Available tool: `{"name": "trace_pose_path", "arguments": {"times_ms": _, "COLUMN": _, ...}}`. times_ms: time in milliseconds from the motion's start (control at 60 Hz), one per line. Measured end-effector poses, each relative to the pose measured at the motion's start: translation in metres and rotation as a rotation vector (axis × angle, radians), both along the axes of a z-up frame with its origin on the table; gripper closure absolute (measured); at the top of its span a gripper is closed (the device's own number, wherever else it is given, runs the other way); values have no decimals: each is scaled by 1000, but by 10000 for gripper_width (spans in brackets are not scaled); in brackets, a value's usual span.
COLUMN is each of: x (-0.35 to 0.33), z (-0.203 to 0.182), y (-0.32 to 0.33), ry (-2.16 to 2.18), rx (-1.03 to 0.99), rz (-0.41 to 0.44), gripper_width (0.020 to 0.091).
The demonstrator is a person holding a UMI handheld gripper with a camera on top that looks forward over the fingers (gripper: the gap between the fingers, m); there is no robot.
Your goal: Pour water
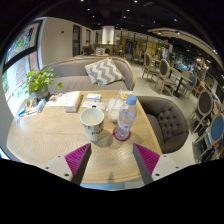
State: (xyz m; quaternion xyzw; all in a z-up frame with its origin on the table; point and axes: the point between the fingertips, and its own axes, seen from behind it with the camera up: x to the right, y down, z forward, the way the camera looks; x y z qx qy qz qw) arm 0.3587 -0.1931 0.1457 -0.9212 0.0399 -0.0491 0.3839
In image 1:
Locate flat round red coaster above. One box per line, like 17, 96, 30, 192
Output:
112, 126, 132, 142

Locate white paper sheets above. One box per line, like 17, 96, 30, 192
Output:
81, 100, 108, 111

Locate person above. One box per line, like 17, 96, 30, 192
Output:
80, 43, 96, 57

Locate group of oval-back chairs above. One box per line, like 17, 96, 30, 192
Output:
141, 51, 224, 162

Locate yellow card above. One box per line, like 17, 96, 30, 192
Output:
119, 91, 131, 101

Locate small white blue box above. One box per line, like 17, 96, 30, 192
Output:
85, 93, 102, 103

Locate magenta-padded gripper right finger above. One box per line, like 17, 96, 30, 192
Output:
132, 143, 183, 185

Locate printed white leaflet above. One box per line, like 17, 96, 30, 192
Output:
45, 92, 73, 108

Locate small wooden stand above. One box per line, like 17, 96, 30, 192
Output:
24, 96, 38, 112

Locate clear bottle with blue cap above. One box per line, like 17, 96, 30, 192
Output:
114, 94, 138, 141

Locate grey white chevron pillow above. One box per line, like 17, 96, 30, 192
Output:
84, 57, 126, 87

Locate grey curved sofa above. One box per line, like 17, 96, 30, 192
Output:
43, 55, 137, 95

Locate flat blue white pack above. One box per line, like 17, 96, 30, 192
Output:
16, 108, 30, 119

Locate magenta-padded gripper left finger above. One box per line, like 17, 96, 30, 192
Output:
43, 143, 92, 186

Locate green potted plant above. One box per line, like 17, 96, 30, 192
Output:
23, 65, 64, 100

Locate grey tufted armchair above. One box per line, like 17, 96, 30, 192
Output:
136, 95, 190, 154

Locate small light blue carton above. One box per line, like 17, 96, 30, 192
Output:
35, 98, 47, 113

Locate window with painted decoration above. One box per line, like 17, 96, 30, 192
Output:
1, 19, 44, 118

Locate group of ceiling lights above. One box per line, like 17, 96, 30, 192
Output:
79, 0, 221, 56

